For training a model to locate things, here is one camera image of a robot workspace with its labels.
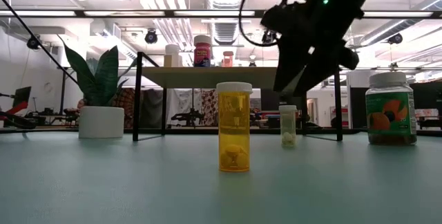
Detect pink label medicine bottle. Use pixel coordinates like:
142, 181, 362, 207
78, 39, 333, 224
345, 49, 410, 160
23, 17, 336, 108
193, 35, 212, 68

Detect green table mat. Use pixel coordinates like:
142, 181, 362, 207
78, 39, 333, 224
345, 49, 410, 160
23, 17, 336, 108
0, 132, 442, 224

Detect white plant pot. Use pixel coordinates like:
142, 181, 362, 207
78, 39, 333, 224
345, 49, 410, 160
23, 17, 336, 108
78, 105, 125, 140

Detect black table frame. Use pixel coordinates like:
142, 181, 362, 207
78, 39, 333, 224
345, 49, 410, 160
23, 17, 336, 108
0, 127, 442, 135

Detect white plastic medicine bottle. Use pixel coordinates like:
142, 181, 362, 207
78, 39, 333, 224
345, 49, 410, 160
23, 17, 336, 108
164, 43, 184, 68

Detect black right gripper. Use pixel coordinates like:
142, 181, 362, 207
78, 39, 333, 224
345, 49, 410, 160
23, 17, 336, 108
262, 0, 363, 95

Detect green label gummy jar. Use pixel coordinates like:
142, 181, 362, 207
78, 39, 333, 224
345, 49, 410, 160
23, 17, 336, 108
365, 71, 418, 146

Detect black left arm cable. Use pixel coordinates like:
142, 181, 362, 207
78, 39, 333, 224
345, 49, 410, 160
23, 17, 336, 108
0, 0, 80, 85

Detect black cabinet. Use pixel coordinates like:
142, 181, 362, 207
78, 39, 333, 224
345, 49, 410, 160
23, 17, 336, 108
350, 86, 367, 130

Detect white hanging cloth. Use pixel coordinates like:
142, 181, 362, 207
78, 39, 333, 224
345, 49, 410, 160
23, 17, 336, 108
167, 88, 201, 128

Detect amber pill vial white cap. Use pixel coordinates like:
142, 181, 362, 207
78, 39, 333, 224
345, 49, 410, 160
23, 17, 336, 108
216, 81, 253, 173

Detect pink pill vial white cap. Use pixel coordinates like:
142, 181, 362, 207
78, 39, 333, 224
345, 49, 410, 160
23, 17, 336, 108
222, 50, 235, 68

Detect wooden shelf black metal legs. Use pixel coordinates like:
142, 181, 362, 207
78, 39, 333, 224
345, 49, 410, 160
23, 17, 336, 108
133, 50, 343, 142

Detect green snake plant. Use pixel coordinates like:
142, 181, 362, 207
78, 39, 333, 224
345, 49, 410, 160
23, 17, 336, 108
57, 35, 137, 107

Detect pale green pill vial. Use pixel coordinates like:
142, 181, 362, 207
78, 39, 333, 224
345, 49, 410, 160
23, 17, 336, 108
278, 104, 298, 148

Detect orange patterned hanging cloth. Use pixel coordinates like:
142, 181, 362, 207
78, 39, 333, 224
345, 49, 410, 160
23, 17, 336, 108
113, 87, 136, 130

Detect red dotted hanging cloth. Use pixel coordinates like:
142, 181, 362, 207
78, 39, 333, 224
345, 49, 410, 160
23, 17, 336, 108
201, 88, 219, 127

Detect black overhead frame bar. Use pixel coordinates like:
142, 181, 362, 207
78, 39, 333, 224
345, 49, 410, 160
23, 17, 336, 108
0, 8, 442, 19

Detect black ceiling spotlight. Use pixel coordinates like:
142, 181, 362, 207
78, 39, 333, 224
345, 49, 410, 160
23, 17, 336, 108
144, 30, 159, 45
261, 30, 277, 45
386, 32, 404, 45
26, 34, 42, 50

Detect black background monitor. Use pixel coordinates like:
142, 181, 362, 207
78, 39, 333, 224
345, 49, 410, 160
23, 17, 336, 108
12, 85, 32, 109

